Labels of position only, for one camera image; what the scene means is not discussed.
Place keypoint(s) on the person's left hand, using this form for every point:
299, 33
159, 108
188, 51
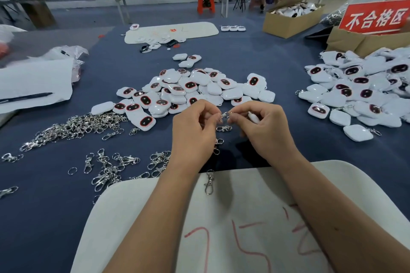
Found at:
192, 135

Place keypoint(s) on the person's right hand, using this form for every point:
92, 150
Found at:
269, 132

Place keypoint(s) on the white tag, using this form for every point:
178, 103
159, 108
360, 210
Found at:
253, 118

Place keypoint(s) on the person's right forearm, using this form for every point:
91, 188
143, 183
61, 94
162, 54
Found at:
346, 218

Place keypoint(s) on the person's left forearm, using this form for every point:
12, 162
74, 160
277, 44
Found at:
150, 225

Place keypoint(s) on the white foam board red marks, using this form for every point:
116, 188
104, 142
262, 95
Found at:
250, 209

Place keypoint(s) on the long white foam board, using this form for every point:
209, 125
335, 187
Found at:
198, 29

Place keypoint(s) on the open cardboard box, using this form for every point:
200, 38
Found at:
286, 26

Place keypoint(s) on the small white plastic part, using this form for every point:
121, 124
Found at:
233, 28
225, 28
241, 28

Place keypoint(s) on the flat brown cardboard box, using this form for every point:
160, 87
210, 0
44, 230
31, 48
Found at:
352, 42

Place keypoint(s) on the red plastic stool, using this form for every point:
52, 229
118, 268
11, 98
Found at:
206, 4

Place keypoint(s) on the red sign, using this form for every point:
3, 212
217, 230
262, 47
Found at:
376, 17

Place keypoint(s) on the white paper sheet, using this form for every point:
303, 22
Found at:
35, 79

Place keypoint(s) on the black pen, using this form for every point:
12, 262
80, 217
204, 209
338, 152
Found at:
25, 98

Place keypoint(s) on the orange bag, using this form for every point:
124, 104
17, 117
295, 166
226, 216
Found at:
4, 50

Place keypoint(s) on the white plastic bag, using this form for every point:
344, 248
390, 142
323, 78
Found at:
9, 31

